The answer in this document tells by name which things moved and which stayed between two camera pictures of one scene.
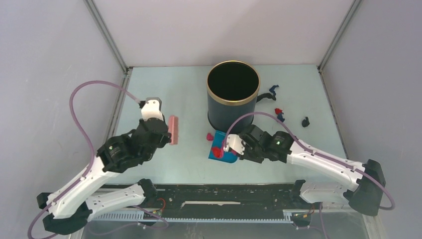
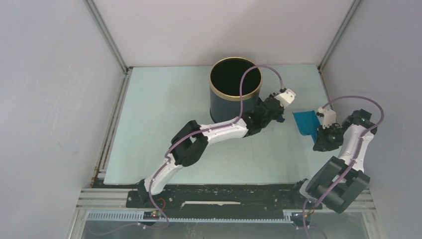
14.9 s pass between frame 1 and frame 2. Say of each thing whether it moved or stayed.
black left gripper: moved
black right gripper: moved
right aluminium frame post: stayed
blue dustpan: moved
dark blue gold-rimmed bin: stayed
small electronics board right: stayed
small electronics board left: stayed
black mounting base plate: stayed
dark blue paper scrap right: stayed
